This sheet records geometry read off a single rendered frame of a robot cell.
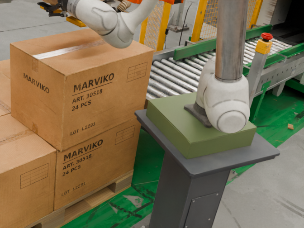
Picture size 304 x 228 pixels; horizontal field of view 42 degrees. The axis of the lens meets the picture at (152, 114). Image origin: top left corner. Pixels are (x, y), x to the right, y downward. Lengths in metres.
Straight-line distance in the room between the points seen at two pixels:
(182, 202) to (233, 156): 0.36
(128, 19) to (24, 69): 0.59
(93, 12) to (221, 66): 0.50
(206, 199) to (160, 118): 0.48
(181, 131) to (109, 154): 0.70
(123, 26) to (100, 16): 0.15
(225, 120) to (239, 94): 0.11
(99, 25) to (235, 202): 1.64
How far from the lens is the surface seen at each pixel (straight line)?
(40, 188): 2.02
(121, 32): 1.61
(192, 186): 1.85
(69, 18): 1.84
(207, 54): 3.39
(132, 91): 2.11
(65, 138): 1.89
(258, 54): 2.49
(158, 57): 3.06
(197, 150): 1.64
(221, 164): 1.67
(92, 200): 2.45
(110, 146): 2.21
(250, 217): 2.65
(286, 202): 2.89
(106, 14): 1.49
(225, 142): 1.73
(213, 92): 1.48
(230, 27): 1.39
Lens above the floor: 1.69
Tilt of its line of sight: 30 degrees down
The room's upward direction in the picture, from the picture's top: 11 degrees clockwise
